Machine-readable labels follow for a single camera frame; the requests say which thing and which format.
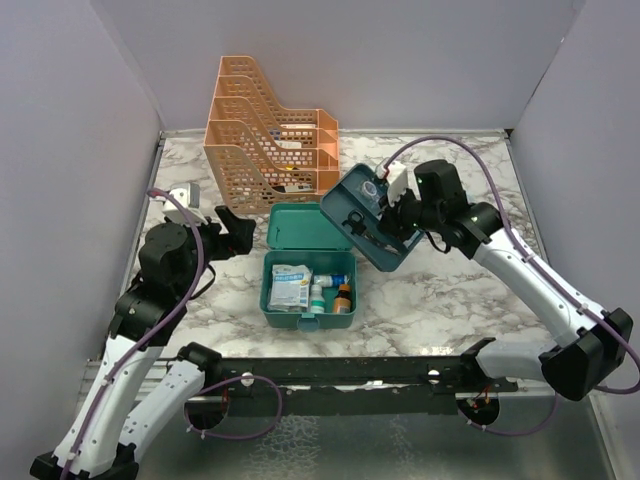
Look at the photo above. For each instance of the amber medicine bottle orange cap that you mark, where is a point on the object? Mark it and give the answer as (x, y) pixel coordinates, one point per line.
(343, 300)

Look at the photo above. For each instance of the white blue bandage roll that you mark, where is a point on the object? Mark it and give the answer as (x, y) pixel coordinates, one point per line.
(330, 280)

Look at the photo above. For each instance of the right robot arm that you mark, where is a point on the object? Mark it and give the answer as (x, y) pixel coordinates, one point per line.
(587, 340)

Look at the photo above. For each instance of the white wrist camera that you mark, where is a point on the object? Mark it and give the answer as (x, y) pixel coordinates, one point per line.
(188, 196)
(393, 174)

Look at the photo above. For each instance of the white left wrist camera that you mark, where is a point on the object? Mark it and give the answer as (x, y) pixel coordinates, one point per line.
(188, 196)

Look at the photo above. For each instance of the white bottle green label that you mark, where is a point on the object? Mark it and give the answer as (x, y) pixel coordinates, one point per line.
(317, 302)

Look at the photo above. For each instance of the small clear blue packet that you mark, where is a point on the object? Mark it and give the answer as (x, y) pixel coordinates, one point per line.
(373, 195)

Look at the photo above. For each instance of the teal plastic medicine box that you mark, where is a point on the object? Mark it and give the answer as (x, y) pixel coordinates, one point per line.
(299, 234)

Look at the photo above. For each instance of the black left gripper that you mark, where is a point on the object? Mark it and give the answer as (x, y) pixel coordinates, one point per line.
(241, 233)

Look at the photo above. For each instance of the white blue wipes packet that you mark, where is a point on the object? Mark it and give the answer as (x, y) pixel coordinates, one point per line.
(290, 288)

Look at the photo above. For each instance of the teal divided tray insert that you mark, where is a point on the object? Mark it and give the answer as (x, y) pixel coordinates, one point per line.
(344, 197)

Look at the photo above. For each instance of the black handled scissors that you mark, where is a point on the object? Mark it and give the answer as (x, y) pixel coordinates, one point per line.
(355, 220)

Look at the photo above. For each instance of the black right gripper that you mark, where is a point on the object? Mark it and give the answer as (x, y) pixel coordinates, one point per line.
(389, 220)

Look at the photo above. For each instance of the black metal base rail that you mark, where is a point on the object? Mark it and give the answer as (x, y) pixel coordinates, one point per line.
(369, 385)

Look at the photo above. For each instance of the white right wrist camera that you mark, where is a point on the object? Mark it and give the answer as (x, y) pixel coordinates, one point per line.
(393, 174)

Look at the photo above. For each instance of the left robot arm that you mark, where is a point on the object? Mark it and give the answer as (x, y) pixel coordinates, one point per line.
(114, 430)

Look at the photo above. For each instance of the peach plastic file organizer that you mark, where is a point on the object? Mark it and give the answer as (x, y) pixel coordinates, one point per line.
(262, 153)

